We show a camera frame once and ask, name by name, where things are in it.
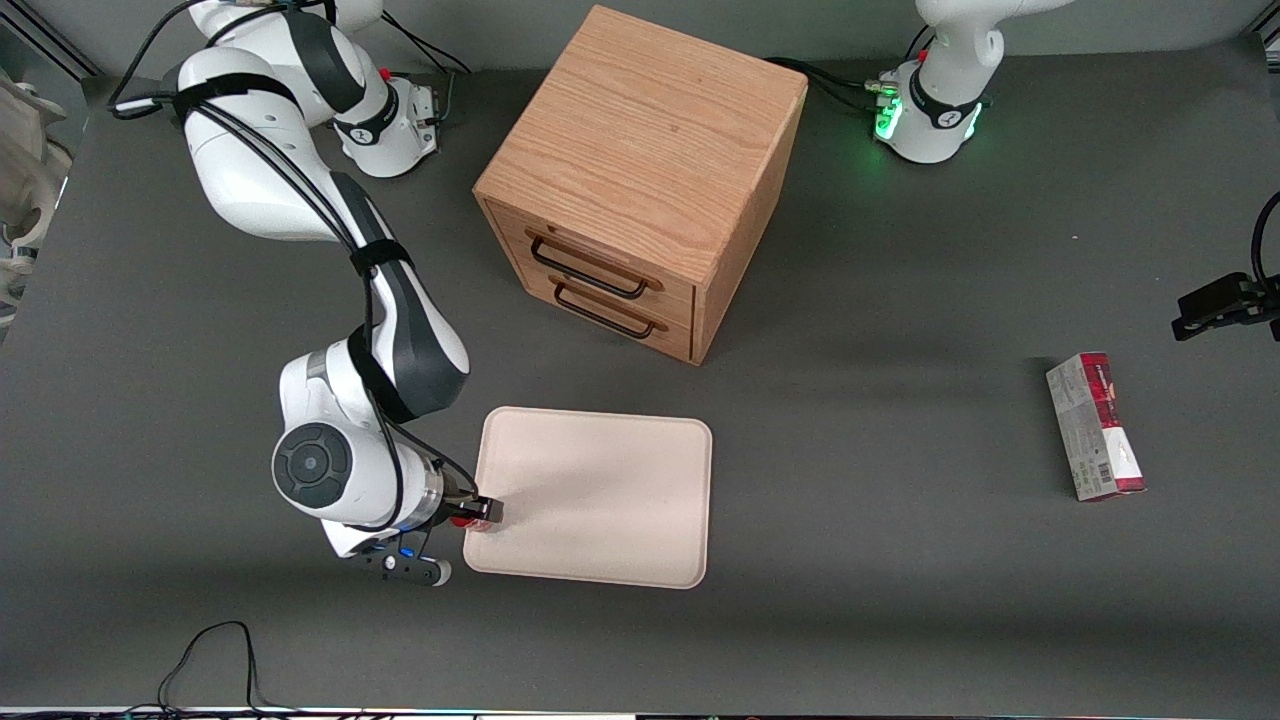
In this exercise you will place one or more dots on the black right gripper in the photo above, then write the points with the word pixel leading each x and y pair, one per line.
pixel 463 498

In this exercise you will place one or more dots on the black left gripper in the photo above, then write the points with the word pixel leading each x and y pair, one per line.
pixel 1222 303

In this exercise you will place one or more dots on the red coke bottle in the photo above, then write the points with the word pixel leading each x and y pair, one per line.
pixel 464 524

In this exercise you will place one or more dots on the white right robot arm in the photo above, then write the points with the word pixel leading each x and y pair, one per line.
pixel 400 330

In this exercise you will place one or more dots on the beige plastic tray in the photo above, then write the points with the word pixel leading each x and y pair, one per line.
pixel 600 500

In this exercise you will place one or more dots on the grey and red carton box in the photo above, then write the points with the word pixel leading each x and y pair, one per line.
pixel 1095 430

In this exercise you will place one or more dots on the wooden drawer front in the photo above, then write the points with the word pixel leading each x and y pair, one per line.
pixel 675 295
pixel 680 335

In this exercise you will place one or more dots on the wooden drawer cabinet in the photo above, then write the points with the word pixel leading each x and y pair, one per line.
pixel 650 130

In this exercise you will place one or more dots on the beige object beside table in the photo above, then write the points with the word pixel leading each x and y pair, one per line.
pixel 30 170

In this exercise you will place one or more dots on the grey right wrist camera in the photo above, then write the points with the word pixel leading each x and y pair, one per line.
pixel 405 566

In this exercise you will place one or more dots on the aluminium frame rail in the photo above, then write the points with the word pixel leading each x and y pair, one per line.
pixel 60 48

